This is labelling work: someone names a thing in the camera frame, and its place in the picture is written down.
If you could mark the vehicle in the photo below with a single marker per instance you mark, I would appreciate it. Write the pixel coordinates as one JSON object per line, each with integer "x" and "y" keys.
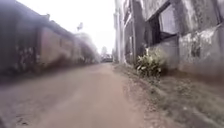
{"x": 107, "y": 58}

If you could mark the tree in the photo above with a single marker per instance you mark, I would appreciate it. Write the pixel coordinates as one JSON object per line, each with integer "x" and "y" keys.
{"x": 104, "y": 50}

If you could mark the green leafy bush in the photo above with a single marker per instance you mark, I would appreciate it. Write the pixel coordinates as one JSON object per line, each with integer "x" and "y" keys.
{"x": 150, "y": 63}

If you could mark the reddish brown dirt road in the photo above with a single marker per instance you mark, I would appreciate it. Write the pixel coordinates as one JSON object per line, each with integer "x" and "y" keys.
{"x": 90, "y": 100}

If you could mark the weedy dirt verge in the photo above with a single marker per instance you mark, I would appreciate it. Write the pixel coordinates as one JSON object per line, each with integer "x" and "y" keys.
{"x": 180, "y": 96}

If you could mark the grey concrete building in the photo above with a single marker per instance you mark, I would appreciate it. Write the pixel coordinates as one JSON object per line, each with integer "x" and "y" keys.
{"x": 186, "y": 30}

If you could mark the long weathered brick wall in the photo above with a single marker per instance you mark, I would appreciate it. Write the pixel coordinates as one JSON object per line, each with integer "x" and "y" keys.
{"x": 43, "y": 46}

